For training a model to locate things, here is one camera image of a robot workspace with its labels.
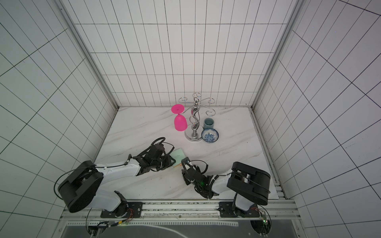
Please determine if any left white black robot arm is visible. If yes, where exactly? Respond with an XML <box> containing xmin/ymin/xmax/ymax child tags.
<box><xmin>53</xmin><ymin>137</ymin><xmax>176</xmax><ymax>217</ymax></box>

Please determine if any teal ceramic cup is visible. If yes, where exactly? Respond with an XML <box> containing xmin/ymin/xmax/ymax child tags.
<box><xmin>203</xmin><ymin>118</ymin><xmax>214</xmax><ymax>129</ymax></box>

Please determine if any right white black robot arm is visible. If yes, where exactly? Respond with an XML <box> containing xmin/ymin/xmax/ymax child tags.
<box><xmin>181</xmin><ymin>157</ymin><xmax>271</xmax><ymax>211</ymax></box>

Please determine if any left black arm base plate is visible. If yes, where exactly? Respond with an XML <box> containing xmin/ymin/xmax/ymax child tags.
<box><xmin>100</xmin><ymin>202</ymin><xmax>143</xmax><ymax>219</ymax></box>

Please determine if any silver spiral glass holder stand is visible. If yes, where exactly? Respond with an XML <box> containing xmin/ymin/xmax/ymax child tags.
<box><xmin>179</xmin><ymin>92</ymin><xmax>216</xmax><ymax>142</ymax></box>

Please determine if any pink plastic wine glass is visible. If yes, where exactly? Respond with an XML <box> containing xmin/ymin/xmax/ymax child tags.
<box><xmin>171</xmin><ymin>104</ymin><xmax>188</xmax><ymax>131</ymax></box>

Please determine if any mint green jewelry box sleeve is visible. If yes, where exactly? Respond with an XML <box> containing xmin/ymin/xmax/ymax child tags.
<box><xmin>170</xmin><ymin>148</ymin><xmax>186</xmax><ymax>168</ymax></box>

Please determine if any blue white patterned bowl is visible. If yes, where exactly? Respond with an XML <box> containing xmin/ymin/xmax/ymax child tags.
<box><xmin>201</xmin><ymin>128</ymin><xmax>219</xmax><ymax>143</ymax></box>

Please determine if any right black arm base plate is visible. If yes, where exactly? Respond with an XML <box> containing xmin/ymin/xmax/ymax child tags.
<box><xmin>218</xmin><ymin>201</ymin><xmax>261</xmax><ymax>218</ymax></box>

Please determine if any aluminium mounting rail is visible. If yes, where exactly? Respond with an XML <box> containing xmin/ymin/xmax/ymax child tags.
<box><xmin>61</xmin><ymin>199</ymin><xmax>300</xmax><ymax>222</ymax></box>

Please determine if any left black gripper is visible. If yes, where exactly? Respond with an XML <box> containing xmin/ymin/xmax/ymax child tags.
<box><xmin>152</xmin><ymin>154</ymin><xmax>176</xmax><ymax>171</ymax></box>

